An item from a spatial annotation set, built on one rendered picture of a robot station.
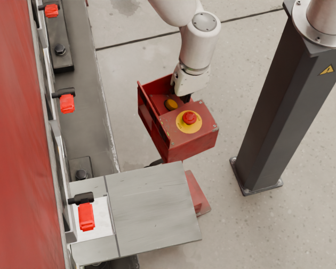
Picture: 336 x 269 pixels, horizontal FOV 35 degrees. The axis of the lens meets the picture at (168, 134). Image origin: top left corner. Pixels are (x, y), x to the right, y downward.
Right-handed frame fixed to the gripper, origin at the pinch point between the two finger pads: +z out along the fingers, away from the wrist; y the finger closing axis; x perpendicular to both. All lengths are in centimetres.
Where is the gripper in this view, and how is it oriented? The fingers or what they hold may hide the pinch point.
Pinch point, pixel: (185, 95)
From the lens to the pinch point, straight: 153.5
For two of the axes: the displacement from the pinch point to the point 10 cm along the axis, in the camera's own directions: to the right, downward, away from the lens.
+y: 8.9, -3.4, 3.1
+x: -4.4, -8.1, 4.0
